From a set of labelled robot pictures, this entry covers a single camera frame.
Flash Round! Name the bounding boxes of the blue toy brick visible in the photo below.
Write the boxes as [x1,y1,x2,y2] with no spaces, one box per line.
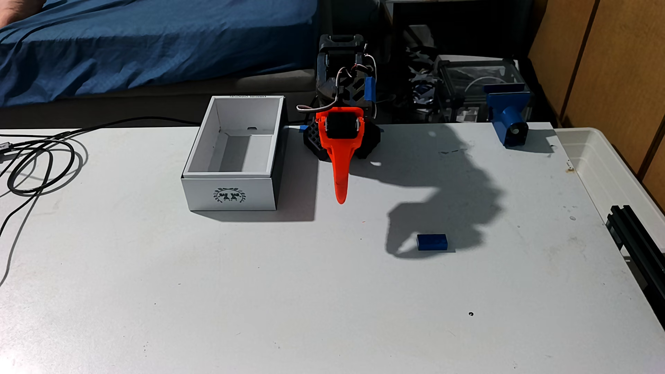
[417,234,449,252]

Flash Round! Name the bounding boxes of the white cardboard box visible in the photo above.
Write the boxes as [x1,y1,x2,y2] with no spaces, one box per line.
[181,95,288,212]

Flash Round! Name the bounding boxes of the blue bed sheet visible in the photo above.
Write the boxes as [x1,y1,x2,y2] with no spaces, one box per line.
[0,0,319,109]

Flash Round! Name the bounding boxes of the white plastic bin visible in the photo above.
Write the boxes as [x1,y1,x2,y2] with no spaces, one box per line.
[554,127,665,245]

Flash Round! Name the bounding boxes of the wooden cabinet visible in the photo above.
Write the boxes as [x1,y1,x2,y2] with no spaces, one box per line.
[527,0,665,211]

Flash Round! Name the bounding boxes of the black aluminium extrusion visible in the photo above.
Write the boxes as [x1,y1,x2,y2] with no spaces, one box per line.
[604,205,665,329]

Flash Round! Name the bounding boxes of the person's bare limb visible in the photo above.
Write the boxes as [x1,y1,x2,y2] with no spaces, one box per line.
[0,0,46,29]

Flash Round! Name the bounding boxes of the grey servo cable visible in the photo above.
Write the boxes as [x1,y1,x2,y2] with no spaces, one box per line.
[296,66,378,114]

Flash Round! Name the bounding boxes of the clear enclosure with black frame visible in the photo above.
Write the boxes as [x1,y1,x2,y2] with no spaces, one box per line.
[433,56,531,124]

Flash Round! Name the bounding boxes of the blue printed clamp mount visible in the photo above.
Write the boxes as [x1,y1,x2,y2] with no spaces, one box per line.
[484,84,532,148]

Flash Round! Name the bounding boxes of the black cable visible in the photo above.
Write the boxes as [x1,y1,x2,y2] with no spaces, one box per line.
[0,117,201,287]

